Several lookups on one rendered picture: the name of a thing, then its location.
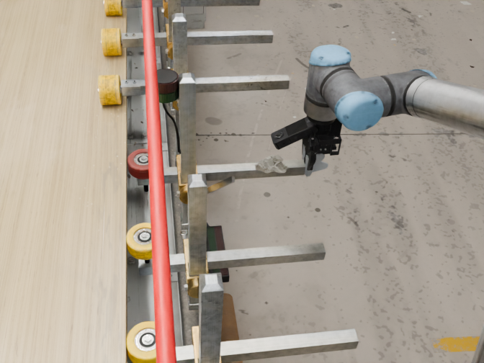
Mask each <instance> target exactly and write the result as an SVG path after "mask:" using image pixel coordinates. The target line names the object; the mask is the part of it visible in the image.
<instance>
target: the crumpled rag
mask: <svg viewBox="0 0 484 363"><path fill-rule="evenodd" d="M283 160H284V159H283V158H282V157H280V156H279V155H271V156H267V157H266V158H264V159H262V160H260V161H258V164H257V165H255V167H256V170H258V171H264V173H270V172H278V173H285V172H286V169H288V166H287V165H285V164H284V163H282V161H283Z"/></svg>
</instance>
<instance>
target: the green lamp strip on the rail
mask: <svg viewBox="0 0 484 363"><path fill-rule="evenodd" d="M207 235H208V241H209V247H210V251H217V248H216V242H215V233H214V228H213V227H209V228H208V229H207ZM212 273H220V269H213V270H212Z"/></svg>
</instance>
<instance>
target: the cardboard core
mask: <svg viewBox="0 0 484 363"><path fill-rule="evenodd" d="M238 340H239V337H238V328H237V323H236V314H235V310H234V305H233V297H232V296H231V295H230V294H228V293H223V318H222V331H221V342H224V341H238ZM226 363H243V361H239V362H226Z"/></svg>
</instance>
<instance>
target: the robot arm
mask: <svg viewBox="0 0 484 363"><path fill-rule="evenodd" d="M350 62H351V53H350V52H349V50H347V49H346V48H344V47H341V46H339V45H322V46H319V47H317V48H315V49H314V50H313V51H312V53H311V55H310V60H309V69H308V80H307V86H306V92H305V102H304V112H305V114H306V115H307V117H304V118H302V119H301V120H298V121H297V122H294V123H292V124H290V125H288V126H286V127H284V128H282V129H280V130H277V131H275V132H273V133H272V134H271V137H272V142H273V144H274V146H275V148H276V149H277V150H279V149H281V148H284V147H286V146H288V145H290V144H292V143H295V142H297V141H299V140H301V139H302V159H303V161H304V163H305V175H306V176H310V175H311V174H312V173H313V172H315V171H320V170H323V169H326V168H327V167H328V163H326V162H323V161H322V160H323V159H324V158H325V154H330V156H335V155H338V154H339V151H340V147H341V140H342V139H341V136H340V134H341V126H342V124H343V125H344V126H345V127H346V128H347V129H349V130H353V131H363V130H367V129H369V128H370V127H373V126H374V125H376V124H377V123H378V122H379V120H380V118H382V117H388V116H392V115H400V114H407V115H410V116H413V117H417V118H422V119H425V120H428V121H431V122H435V123H437V124H440V125H443V126H446V127H449V128H452V129H454V130H458V131H460V132H463V133H467V134H469V135H472V136H475V137H477V138H481V139H483V140H484V90H483V89H477V88H474V87H471V86H465V85H461V84H456V83H452V82H448V81H443V80H439V79H437V77H436V76H435V75H434V74H433V73H432V72H430V71H428V70H426V69H413V70H411V71H406V72H401V73H393V74H388V75H384V76H375V77H370V78H365V79H361V78H360V77H359V76H358V75H357V74H356V73H355V71H354V70H353V69H352V68H351V66H350ZM335 137H337V139H335ZM336 144H339V149H338V151H332V150H336ZM472 363H484V325H483V329H482V331H481V334H480V338H479V341H478V345H477V347H476V350H475V354H474V357H473V359H472Z"/></svg>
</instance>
